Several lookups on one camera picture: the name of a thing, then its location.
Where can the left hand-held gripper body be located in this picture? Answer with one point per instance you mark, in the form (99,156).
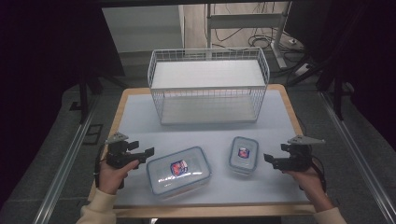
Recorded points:
(117,154)

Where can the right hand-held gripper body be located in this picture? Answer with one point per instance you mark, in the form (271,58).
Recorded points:
(297,158)

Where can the small clear food container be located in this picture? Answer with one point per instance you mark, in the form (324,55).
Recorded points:
(243,154)

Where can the large clear food container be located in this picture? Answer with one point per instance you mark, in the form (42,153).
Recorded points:
(179,171)

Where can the person's left hand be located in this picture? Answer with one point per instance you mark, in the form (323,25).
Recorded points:
(113,177)

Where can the person's right hand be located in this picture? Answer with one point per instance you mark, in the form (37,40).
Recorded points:
(306,182)

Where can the black stand leg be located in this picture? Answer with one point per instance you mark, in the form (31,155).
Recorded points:
(83,99)

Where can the light blue mat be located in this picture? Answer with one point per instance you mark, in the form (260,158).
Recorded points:
(211,133)

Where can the white power strip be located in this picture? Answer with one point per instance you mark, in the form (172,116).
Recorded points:
(301,70)

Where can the grey cabinet panel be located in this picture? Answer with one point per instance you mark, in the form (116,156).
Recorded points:
(141,28)

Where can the aluminium rail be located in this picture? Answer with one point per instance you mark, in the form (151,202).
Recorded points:
(358,155)
(63,169)

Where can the white metal stand frame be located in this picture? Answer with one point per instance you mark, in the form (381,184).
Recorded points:
(246,21)

